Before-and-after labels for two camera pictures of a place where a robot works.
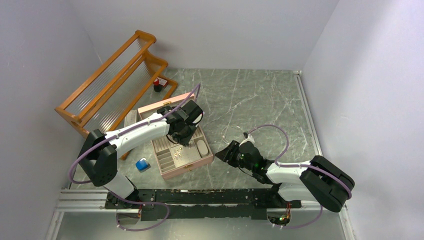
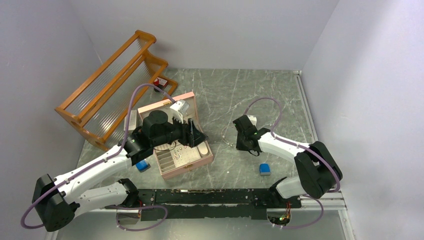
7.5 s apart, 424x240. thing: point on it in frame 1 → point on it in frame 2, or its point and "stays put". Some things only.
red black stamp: [157, 87] stays put
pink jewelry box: [175, 158] stays put
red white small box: [162, 82] stays put
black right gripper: [227, 154] → [239, 146]
